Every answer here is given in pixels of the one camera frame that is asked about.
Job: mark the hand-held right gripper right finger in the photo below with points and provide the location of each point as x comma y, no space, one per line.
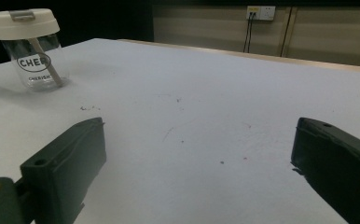
336,161

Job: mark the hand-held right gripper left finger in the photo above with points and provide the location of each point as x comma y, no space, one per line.
66,161

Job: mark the clear cup with white lid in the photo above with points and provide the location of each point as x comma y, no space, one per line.
22,26

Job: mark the white straw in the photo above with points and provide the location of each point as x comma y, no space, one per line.
49,67

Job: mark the white table sheet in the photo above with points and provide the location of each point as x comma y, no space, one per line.
184,93

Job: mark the tan vertical trim strip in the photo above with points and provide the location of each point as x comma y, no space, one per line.
288,31

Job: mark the white wall socket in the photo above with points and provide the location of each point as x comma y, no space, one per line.
263,13

